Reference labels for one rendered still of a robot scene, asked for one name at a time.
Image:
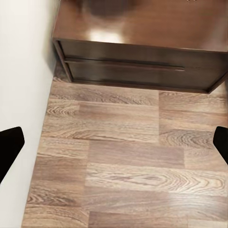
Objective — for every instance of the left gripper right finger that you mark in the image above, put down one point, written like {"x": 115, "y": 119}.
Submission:
{"x": 220, "y": 141}

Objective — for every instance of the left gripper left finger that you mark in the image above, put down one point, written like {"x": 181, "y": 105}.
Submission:
{"x": 11, "y": 142}

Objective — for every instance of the nightstand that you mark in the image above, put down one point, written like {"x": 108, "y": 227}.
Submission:
{"x": 168, "y": 45}

